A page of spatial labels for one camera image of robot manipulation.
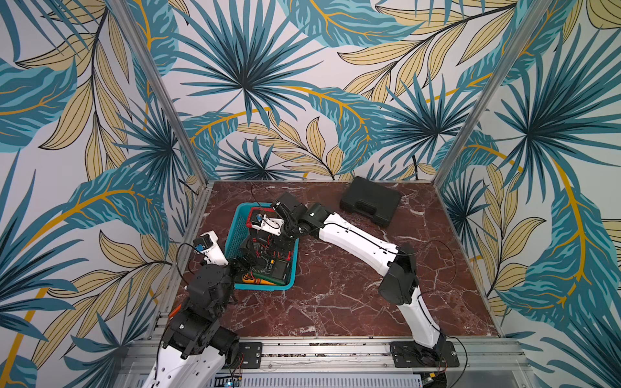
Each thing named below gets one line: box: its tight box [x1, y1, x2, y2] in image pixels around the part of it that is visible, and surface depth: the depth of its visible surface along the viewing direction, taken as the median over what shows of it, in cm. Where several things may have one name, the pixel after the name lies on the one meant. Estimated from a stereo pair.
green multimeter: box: [251, 256, 292, 287], surface depth 81 cm
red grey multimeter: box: [252, 234, 296, 261], surface depth 73 cm
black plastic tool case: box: [339, 176, 403, 228], surface depth 108 cm
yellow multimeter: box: [241, 270, 271, 286], surface depth 81 cm
